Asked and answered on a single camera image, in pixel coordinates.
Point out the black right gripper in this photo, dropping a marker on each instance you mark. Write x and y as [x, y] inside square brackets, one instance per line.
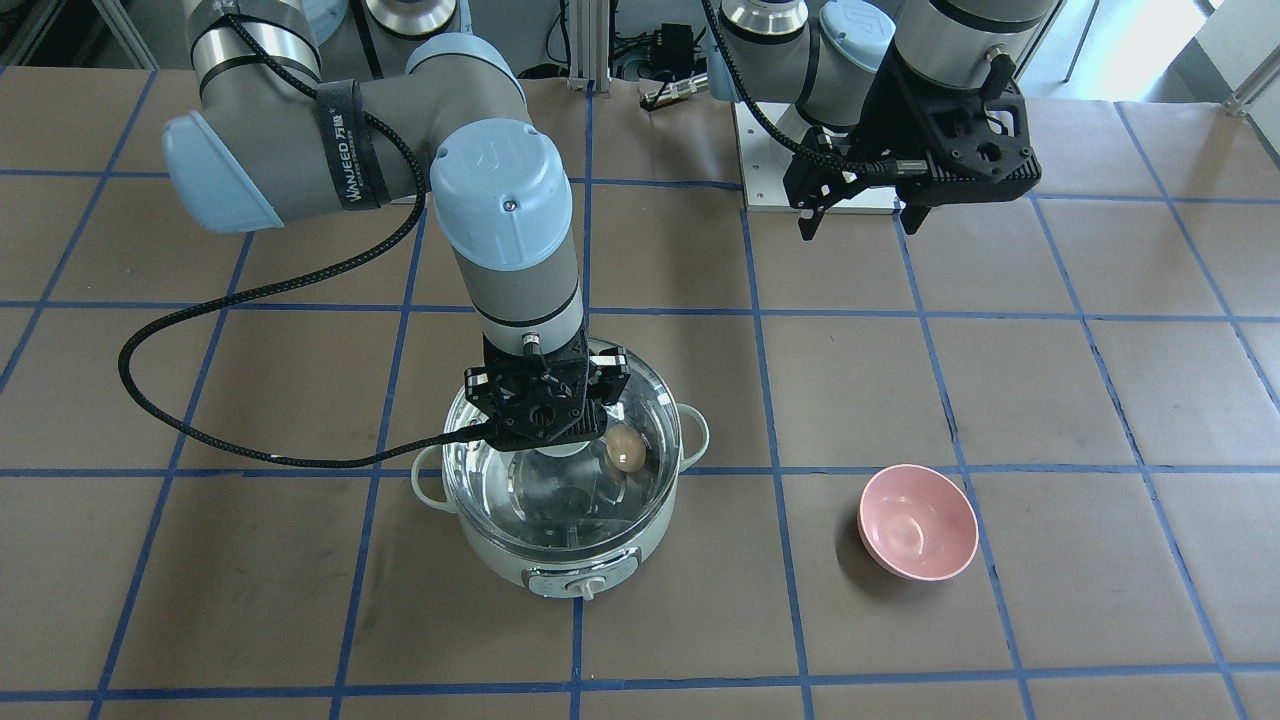
[612, 380]

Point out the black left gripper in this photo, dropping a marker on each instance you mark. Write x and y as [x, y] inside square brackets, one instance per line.
[884, 118]

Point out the brown egg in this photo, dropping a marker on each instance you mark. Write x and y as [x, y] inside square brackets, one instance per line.
[625, 448]

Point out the glass pot lid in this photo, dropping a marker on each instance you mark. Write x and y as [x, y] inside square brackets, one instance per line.
[570, 506]

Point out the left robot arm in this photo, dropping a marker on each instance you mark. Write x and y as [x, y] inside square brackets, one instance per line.
[823, 61]

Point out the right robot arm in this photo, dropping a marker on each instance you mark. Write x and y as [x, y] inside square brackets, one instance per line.
[272, 145]

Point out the pale green electric pot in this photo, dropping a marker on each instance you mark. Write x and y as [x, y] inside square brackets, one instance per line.
[583, 578]

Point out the pink bowl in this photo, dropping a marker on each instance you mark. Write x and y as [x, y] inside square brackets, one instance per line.
[916, 524]

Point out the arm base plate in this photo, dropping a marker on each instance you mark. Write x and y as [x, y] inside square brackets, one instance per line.
[764, 162]

